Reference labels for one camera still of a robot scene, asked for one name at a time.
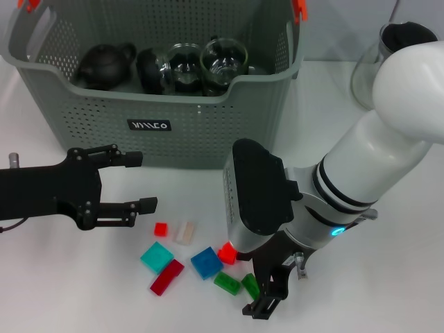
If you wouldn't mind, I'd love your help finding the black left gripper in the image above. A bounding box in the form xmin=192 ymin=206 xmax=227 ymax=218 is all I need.
xmin=0 ymin=144 xmax=158 ymax=232

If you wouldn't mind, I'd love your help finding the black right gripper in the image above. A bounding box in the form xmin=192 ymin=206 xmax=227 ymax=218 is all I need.
xmin=235 ymin=232 xmax=300 ymax=321

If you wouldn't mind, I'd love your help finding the thick green rectangular block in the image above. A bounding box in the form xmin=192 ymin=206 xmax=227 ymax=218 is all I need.
xmin=241 ymin=273 xmax=260 ymax=301

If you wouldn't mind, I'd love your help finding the red sloped block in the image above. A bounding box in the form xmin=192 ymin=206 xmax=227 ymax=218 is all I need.
xmin=217 ymin=242 xmax=239 ymax=265

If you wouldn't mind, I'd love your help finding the blue square block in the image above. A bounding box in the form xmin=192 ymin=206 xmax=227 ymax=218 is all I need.
xmin=189 ymin=246 xmax=224 ymax=280

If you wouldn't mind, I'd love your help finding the glass teacup black sleeve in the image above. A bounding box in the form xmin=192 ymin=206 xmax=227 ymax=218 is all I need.
xmin=135 ymin=47 xmax=171 ymax=95
xmin=165 ymin=42 xmax=205 ymax=97
xmin=203 ymin=65 xmax=257 ymax=98
xmin=199 ymin=37 xmax=250 ymax=87

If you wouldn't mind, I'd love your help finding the flat green rectangular block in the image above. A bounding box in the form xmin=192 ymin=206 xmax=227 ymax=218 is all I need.
xmin=213 ymin=271 xmax=241 ymax=296

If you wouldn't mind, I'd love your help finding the grey-green perforated storage bin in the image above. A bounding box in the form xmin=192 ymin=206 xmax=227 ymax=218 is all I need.
xmin=0 ymin=0 xmax=308 ymax=171

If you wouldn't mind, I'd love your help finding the clear white plastic block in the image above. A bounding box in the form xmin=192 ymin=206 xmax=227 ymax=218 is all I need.
xmin=173 ymin=221 xmax=197 ymax=246

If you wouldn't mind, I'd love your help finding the teal square flat block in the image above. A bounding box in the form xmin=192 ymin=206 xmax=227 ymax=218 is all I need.
xmin=139 ymin=241 xmax=175 ymax=277

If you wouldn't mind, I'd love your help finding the dark red rectangular block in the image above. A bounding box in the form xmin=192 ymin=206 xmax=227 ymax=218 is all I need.
xmin=148 ymin=259 xmax=185 ymax=296

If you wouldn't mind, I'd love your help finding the black clay teapot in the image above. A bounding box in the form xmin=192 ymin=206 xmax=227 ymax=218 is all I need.
xmin=75 ymin=43 xmax=137 ymax=92

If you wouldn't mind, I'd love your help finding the ribbed silver cable plug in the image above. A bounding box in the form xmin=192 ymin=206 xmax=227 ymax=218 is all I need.
xmin=359 ymin=207 xmax=379 ymax=222

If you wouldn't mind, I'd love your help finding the dark arm cable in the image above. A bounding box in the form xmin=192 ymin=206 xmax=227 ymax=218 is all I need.
xmin=0 ymin=217 xmax=26 ymax=234

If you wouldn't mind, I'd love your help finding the glass pitcher black handle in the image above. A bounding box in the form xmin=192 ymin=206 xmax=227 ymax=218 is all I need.
xmin=350 ymin=21 xmax=439 ymax=110

